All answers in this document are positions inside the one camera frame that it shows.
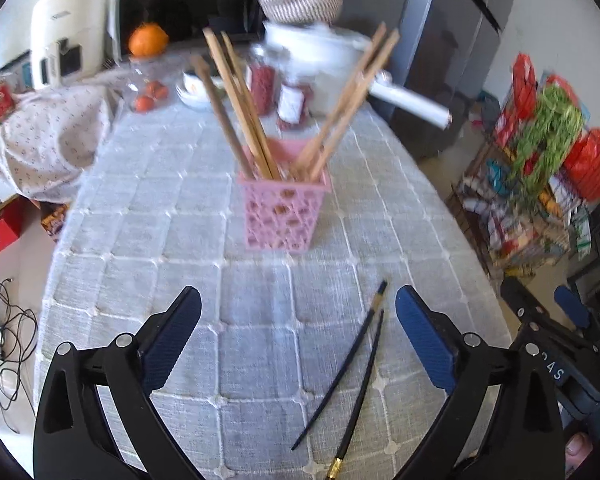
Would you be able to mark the white bowl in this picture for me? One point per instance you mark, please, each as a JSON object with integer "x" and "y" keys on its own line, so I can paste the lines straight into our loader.
{"x": 192, "y": 95}

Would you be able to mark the white electric pot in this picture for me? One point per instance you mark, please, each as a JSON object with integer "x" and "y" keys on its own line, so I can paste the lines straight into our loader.
{"x": 325, "y": 55}

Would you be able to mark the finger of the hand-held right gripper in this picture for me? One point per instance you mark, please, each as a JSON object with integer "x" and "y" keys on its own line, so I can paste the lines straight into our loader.
{"x": 572, "y": 307}
{"x": 515, "y": 292}

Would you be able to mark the green stalk vegetables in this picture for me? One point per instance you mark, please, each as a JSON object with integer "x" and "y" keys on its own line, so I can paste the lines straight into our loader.
{"x": 550, "y": 120}

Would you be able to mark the pink perforated plastic basket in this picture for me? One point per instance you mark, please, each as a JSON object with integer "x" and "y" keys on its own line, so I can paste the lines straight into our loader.
{"x": 280, "y": 215}

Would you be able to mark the red box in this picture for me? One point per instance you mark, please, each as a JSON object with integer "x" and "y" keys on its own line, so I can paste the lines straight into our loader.
{"x": 0, "y": 240}

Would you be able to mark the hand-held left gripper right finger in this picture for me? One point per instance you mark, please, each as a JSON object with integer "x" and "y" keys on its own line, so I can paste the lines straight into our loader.
{"x": 425, "y": 340}

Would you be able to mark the patterned cardboard box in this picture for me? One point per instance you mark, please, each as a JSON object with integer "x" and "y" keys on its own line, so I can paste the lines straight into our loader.
{"x": 55, "y": 220}

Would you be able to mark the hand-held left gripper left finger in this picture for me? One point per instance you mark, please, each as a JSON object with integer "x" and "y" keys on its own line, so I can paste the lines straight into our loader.
{"x": 172, "y": 340}

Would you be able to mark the black chopstick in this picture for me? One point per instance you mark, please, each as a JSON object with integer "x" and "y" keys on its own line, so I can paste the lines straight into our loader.
{"x": 357, "y": 337}
{"x": 363, "y": 385}

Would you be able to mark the person's right hand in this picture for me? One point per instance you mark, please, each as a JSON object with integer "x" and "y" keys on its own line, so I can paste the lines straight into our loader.
{"x": 577, "y": 452}

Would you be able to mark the grey checked tablecloth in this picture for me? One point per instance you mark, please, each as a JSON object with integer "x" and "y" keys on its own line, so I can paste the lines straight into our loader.
{"x": 180, "y": 240}

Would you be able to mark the small tangerine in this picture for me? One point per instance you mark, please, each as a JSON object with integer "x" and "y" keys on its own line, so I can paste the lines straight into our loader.
{"x": 156, "y": 91}
{"x": 142, "y": 103}

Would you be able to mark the floral cloth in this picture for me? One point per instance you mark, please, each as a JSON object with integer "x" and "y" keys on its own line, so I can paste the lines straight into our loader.
{"x": 35, "y": 140}

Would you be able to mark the clear glass jar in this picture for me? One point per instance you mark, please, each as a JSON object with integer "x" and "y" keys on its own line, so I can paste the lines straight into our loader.
{"x": 145, "y": 72}

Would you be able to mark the white air fryer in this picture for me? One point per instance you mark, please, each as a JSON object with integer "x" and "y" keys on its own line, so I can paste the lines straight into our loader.
{"x": 70, "y": 15}

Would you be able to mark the jar of red berries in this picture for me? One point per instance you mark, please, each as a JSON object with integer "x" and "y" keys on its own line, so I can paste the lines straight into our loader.
{"x": 262, "y": 82}

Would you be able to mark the red plastic bag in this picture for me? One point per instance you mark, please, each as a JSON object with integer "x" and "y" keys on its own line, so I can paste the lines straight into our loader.
{"x": 522, "y": 75}
{"x": 590, "y": 160}

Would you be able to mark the grey refrigerator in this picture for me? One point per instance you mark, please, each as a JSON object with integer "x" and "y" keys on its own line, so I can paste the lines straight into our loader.
{"x": 430, "y": 60}

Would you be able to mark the large orange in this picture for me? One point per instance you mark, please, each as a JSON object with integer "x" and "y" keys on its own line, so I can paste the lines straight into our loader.
{"x": 147, "y": 40}

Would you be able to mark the white label jar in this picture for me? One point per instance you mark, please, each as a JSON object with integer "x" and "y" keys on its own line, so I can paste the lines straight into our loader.
{"x": 291, "y": 102}

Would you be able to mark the clear storage container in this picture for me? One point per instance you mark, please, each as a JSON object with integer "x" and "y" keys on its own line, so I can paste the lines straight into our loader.
{"x": 15, "y": 67}

